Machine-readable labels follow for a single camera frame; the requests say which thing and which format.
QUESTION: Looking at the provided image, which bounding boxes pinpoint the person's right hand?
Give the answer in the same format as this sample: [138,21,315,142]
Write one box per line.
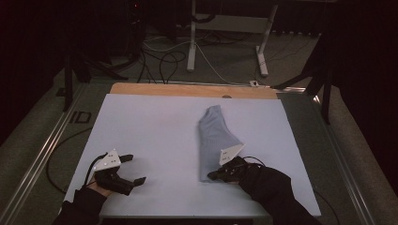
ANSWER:
[230,160,268,192]

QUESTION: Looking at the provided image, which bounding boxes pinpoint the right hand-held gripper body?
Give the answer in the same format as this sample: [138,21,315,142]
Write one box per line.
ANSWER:
[215,142,252,184]

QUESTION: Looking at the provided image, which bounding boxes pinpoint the light blue tank top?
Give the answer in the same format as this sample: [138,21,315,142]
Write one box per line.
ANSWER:
[197,104,246,183]

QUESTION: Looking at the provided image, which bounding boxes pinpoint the black tripod stand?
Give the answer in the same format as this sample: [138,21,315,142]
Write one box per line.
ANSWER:
[55,46,130,113]
[271,31,333,126]

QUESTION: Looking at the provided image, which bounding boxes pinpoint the metal floor rail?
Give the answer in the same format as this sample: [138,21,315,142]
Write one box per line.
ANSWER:
[0,83,89,225]
[313,93,377,225]

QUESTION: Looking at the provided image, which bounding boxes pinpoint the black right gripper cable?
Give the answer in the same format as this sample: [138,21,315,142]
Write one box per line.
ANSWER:
[241,155,268,168]

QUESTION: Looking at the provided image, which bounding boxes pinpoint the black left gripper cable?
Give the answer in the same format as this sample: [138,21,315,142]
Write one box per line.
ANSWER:
[84,152,109,189]

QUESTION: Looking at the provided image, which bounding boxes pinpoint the black floor cables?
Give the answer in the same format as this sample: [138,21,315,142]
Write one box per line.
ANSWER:
[136,49,188,85]

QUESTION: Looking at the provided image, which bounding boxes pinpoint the white floor cable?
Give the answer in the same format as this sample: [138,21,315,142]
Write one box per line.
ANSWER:
[143,37,252,86]

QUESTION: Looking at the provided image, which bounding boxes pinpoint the dark equipment tower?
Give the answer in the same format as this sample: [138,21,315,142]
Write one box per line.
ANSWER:
[124,0,148,59]

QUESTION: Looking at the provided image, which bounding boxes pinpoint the white metal stand frame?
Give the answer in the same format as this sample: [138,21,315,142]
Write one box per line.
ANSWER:
[186,0,279,78]

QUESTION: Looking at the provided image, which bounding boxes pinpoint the white table mat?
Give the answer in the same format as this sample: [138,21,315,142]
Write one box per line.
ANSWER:
[64,93,322,218]

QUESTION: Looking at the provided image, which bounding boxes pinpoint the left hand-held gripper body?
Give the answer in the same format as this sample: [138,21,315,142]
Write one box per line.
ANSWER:
[92,148,136,197]

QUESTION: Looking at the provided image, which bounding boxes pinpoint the person's left hand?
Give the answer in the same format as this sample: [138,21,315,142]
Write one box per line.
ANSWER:
[85,179,115,199]

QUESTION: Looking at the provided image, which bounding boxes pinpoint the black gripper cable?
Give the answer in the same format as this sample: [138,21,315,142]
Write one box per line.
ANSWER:
[241,155,268,168]
[84,152,109,189]

